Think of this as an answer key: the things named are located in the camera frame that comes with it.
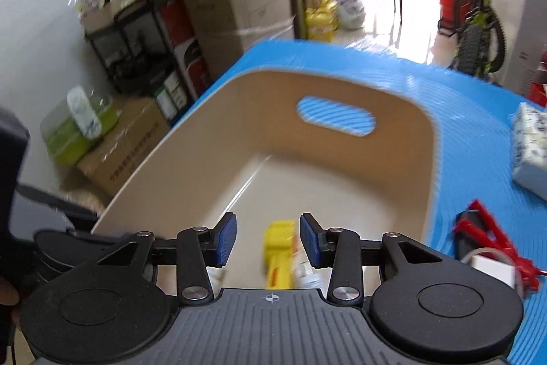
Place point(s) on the red gift bag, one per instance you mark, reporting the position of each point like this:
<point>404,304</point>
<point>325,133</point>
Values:
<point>538,93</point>

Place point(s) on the person's left hand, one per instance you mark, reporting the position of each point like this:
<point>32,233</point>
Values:
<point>7,294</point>

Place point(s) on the masking tape roll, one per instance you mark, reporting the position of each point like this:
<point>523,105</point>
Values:
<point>519,269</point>

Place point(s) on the white chest freezer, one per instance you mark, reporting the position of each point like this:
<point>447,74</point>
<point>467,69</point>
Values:
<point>525,27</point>

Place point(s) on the white patterned cloth roll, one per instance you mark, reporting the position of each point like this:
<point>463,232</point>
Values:
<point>83,112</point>

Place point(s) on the shallow cardboard tray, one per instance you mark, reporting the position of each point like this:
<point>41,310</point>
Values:
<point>107,12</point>

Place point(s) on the yellow plastic bottle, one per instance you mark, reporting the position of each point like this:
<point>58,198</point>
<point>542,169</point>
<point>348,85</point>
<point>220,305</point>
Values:
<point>320,21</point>

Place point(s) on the black trolley cart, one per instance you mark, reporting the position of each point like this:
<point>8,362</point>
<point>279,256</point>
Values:
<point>128,48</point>

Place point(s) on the red plastic clip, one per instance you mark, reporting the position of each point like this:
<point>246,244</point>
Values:
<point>483,228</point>

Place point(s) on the beige plastic storage bin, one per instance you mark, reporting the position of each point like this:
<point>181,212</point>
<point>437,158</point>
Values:
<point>342,185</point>

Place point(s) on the large taped cardboard box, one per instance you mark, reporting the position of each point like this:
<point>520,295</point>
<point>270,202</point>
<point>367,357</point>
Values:
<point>243,14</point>

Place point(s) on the green lidded food container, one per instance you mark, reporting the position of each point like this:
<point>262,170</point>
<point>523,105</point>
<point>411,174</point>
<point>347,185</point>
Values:
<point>64,140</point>

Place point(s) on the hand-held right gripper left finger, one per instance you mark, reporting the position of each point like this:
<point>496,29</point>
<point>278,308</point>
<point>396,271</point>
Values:
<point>226,239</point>

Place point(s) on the yellow plastic toy block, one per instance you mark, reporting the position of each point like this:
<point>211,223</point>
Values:
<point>277,258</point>

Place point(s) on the blue silicone baking mat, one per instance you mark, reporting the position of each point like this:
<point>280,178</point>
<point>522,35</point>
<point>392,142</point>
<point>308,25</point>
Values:
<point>470,112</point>

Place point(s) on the small white rectangular box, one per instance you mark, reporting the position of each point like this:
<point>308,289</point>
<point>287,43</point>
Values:
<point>491,269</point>

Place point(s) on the brown shipping carton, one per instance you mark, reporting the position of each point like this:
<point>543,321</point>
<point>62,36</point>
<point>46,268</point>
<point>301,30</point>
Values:
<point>124,151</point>

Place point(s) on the white floor bag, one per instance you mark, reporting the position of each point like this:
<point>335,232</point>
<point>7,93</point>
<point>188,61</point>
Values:
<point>350,10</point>

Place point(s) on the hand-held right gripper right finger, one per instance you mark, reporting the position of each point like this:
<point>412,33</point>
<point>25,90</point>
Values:
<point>310,239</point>

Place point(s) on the red plastic bucket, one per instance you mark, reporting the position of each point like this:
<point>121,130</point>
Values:
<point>446,1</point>

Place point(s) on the green black bicycle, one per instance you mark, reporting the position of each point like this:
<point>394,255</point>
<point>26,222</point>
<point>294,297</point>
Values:
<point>478,40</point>

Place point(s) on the patterned tissue box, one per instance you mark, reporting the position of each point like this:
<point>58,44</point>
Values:
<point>530,151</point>

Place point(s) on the red white appliance box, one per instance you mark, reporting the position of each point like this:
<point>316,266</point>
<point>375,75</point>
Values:
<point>192,65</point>

